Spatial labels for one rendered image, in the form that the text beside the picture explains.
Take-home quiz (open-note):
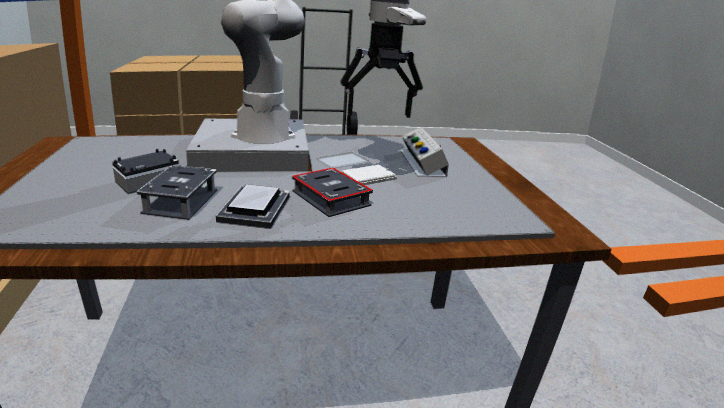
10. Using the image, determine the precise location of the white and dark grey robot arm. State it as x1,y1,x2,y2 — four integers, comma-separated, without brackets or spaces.
221,0,426,144

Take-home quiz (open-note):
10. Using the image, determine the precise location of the white button panel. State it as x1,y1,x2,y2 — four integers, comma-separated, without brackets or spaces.
400,127,449,177

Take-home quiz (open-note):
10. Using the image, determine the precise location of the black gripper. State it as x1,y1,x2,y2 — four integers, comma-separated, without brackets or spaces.
341,23,423,118

